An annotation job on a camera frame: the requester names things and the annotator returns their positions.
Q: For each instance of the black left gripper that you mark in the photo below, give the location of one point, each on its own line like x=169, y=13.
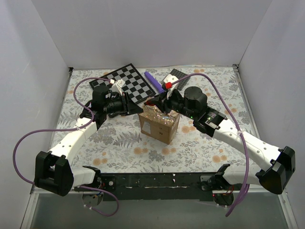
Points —
x=126, y=104

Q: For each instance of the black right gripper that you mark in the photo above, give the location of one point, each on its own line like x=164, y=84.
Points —
x=166, y=103

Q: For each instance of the red black utility knife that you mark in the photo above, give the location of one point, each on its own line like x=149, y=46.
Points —
x=152, y=102

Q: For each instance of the brown cardboard express box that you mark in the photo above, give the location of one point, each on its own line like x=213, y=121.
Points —
x=155, y=124

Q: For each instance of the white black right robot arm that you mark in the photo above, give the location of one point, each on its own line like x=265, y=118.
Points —
x=266, y=165

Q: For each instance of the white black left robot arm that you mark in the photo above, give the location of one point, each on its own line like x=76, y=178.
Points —
x=53, y=168

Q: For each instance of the dark grey studded baseplate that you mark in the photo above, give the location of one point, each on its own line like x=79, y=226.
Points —
x=179, y=75

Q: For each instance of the floral patterned table mat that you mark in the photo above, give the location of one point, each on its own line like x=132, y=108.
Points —
x=156, y=142

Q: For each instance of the purple cylindrical handle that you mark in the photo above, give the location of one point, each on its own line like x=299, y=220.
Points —
x=154, y=82

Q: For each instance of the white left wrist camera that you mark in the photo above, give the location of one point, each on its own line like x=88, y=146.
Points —
x=117, y=86

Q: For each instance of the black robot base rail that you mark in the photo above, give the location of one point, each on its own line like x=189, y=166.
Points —
x=165, y=186

